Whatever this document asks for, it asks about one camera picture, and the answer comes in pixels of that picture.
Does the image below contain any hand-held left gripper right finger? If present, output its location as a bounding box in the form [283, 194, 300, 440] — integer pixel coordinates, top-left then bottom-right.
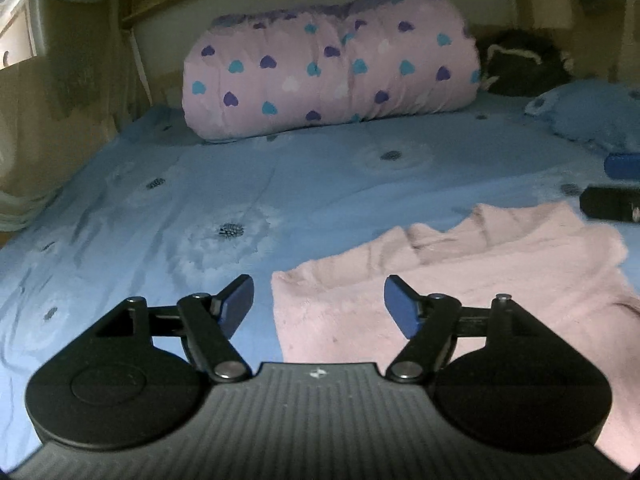
[385, 275, 576, 383]

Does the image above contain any dark cloth with white cord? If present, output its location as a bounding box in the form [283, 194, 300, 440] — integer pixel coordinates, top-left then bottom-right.
[474, 29, 575, 98]

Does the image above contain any blue floral bed sheet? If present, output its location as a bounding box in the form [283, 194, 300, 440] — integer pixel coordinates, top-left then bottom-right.
[0, 92, 640, 471]

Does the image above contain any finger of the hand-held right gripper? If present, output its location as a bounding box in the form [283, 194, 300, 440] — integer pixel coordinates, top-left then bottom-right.
[580, 186, 640, 222]
[604, 151, 640, 181]

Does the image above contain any pink knitted cardigan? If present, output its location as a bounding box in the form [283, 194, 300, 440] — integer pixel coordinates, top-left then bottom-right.
[271, 202, 640, 471]

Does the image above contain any pink heart-print rolled quilt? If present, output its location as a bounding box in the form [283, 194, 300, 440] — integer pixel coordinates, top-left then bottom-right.
[181, 0, 482, 142]

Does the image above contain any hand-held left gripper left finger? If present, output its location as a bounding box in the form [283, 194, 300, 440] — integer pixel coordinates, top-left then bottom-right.
[60, 275, 254, 383]

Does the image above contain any blue pillow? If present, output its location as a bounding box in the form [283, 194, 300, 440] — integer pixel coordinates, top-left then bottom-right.
[525, 80, 640, 153]

